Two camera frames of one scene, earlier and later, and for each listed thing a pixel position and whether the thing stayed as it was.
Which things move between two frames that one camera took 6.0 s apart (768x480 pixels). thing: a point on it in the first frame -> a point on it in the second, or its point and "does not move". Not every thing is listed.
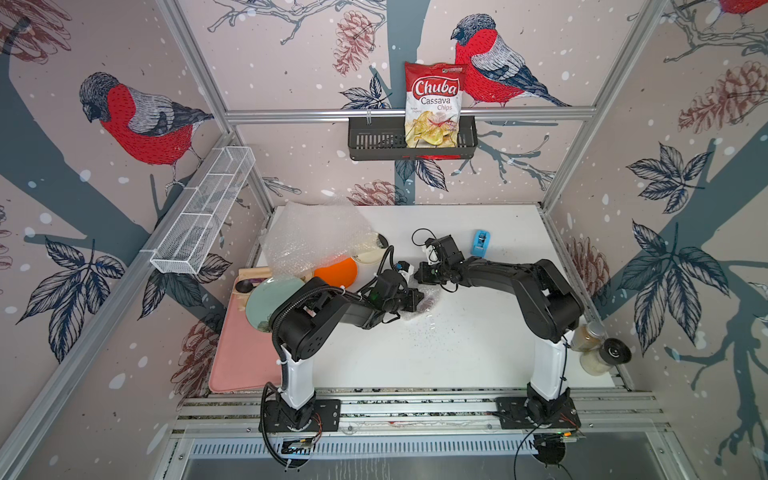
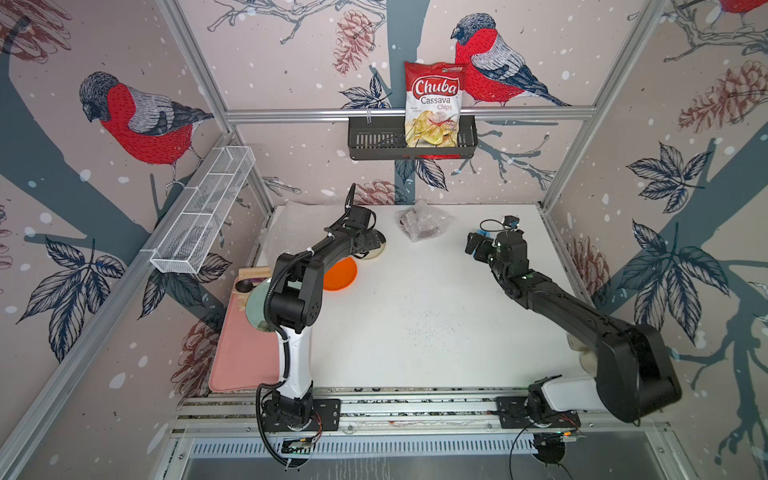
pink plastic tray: x=246 y=358 does not move
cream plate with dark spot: x=373 y=255 does not move
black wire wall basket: x=375 y=138 does not move
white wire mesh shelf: x=201 y=210 does not move
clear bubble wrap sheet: x=431 y=292 -> x=422 y=220
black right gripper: x=421 y=270 -> x=484 y=245
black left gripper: x=411 y=297 -> x=371 y=239
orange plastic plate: x=341 y=274 does not move
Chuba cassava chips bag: x=434 y=96 does not move
